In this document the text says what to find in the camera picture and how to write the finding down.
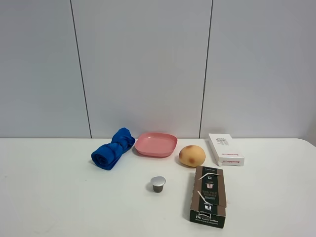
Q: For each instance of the white rectangular box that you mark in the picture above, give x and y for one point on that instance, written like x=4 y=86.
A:
x=224 y=150

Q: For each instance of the round bread bun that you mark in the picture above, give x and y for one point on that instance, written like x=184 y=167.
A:
x=192 y=156

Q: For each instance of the silver coffee capsule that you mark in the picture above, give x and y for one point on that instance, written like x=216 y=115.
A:
x=158 y=183

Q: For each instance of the pink square plate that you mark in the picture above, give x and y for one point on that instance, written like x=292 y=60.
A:
x=153 y=144

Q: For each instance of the blue towel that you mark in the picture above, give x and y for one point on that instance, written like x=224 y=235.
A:
x=107 y=155

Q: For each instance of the brown coffee capsule box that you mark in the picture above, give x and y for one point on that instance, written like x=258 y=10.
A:
x=208 y=202

